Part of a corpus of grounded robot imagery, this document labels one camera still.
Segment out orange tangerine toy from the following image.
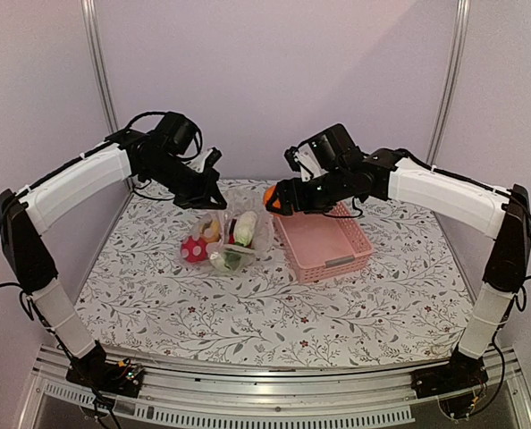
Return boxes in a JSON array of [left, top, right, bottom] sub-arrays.
[[263, 185, 281, 206]]

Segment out yellow lemon toy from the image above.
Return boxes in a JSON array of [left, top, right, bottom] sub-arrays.
[[200, 219, 221, 243]]

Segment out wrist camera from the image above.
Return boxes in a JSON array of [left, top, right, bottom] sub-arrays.
[[284, 143, 324, 182], [191, 147, 222, 173]]

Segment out aluminium front rail frame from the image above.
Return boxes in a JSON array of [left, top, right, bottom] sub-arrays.
[[18, 346, 531, 428]]

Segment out aluminium vertical post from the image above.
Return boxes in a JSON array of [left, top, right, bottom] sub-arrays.
[[426, 0, 471, 164], [80, 0, 135, 189]]

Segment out left aluminium vertical post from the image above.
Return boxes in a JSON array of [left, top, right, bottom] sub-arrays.
[[80, 0, 135, 189]]

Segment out pink perforated plastic basket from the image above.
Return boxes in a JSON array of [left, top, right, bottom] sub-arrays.
[[273, 202, 374, 283]]

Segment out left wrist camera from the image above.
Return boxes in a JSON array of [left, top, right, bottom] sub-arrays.
[[191, 147, 222, 173]]

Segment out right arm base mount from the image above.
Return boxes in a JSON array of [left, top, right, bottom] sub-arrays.
[[410, 354, 488, 420]]

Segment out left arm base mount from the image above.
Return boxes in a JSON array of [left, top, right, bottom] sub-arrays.
[[66, 357, 145, 398]]

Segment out white radish toy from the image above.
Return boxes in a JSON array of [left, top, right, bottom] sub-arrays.
[[209, 248, 253, 273]]

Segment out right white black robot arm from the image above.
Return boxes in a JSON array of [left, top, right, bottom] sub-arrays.
[[265, 123, 531, 390]]

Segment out right aluminium vertical post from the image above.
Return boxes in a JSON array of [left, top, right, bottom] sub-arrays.
[[426, 0, 471, 164]]

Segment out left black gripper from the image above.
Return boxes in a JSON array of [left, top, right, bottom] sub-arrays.
[[143, 153, 227, 209]]

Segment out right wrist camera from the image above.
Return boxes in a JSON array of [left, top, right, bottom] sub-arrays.
[[284, 143, 324, 182]]

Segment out floral patterned table mat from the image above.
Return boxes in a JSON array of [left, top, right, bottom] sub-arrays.
[[76, 184, 472, 366]]

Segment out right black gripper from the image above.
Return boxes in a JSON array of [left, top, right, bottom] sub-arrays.
[[267, 165, 352, 215]]

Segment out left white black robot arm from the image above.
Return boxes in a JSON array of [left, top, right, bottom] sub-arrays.
[[0, 112, 227, 388]]

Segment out clear zip top bag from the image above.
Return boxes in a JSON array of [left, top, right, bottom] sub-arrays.
[[178, 189, 274, 274]]

